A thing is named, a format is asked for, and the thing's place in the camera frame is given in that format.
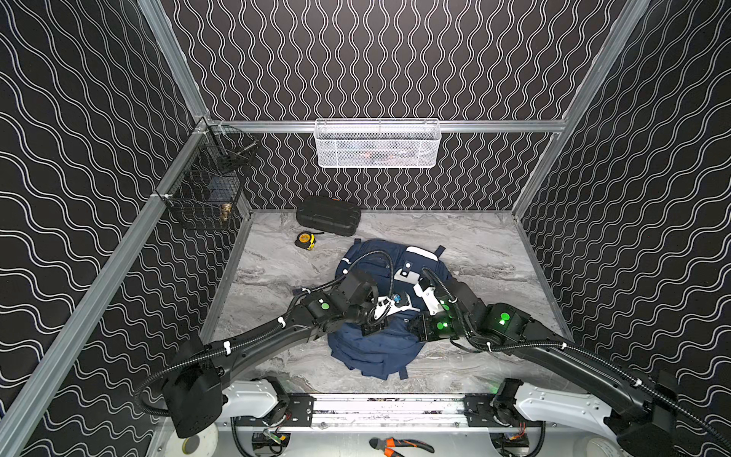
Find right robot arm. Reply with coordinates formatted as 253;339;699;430
412;268;730;456

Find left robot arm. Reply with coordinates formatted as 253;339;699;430
133;249;394;438

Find white tape roll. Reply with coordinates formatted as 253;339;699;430
163;424;219;457

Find black wire basket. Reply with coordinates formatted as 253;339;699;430
154;117;261;232

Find black zippered case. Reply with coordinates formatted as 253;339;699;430
296;195;362;236

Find orange handled pliers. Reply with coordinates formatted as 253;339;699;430
369;437;435;457

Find yellow black tape measure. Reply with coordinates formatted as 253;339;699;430
294;232;324;251

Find navy blue backpack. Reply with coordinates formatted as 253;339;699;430
327;239;451;380

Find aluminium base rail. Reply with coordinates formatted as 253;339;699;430
159;391;618;432

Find white roll right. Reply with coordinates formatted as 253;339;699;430
575;437;622;457

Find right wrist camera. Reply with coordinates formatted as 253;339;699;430
413;278;447;316

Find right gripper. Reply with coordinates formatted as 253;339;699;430
401;309;473;344

